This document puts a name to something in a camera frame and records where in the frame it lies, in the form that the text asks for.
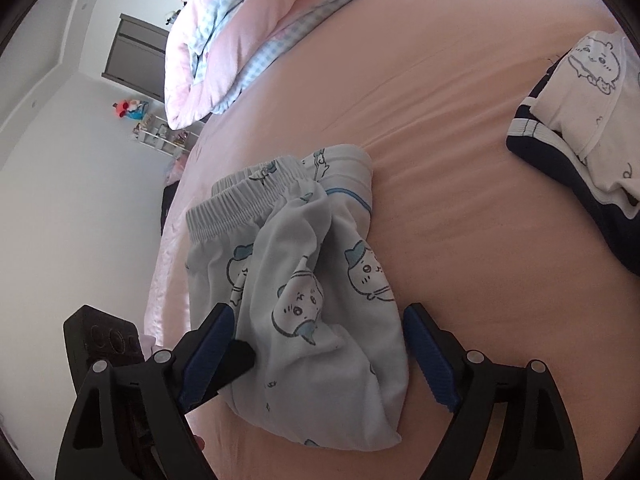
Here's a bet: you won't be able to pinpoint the light blue printed pajama pants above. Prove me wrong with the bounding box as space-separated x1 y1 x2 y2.
185 155 411 451

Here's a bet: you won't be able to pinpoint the navy white-striped garment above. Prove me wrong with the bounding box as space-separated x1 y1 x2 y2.
506 57 640 278

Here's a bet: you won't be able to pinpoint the red plush toy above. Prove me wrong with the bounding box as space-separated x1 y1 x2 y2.
112 99 146 122

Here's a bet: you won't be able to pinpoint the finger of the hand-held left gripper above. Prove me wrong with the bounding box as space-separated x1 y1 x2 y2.
207 339 257 394

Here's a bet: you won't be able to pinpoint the black bag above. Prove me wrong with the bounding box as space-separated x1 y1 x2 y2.
160 185 176 233

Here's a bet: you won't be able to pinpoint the pink checkered quilt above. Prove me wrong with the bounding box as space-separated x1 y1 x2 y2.
164 0 418 131

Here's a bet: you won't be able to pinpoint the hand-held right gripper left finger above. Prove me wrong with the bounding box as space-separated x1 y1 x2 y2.
55 302 236 480

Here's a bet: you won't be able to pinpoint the pink printed pajamas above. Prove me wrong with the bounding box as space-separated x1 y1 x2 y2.
530 30 640 218

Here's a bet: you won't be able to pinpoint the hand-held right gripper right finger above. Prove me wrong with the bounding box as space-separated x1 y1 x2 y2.
401 301 586 480

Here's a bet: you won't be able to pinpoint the grey cabinet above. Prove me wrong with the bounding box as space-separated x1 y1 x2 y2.
101 14 171 103

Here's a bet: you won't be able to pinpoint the pink bed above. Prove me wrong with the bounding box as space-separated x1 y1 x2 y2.
142 0 640 480

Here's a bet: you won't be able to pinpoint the pink cloth heap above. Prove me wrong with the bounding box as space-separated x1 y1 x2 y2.
167 152 193 186

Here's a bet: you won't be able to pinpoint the white shelf rack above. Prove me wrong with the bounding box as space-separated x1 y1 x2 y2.
132 112 201 153

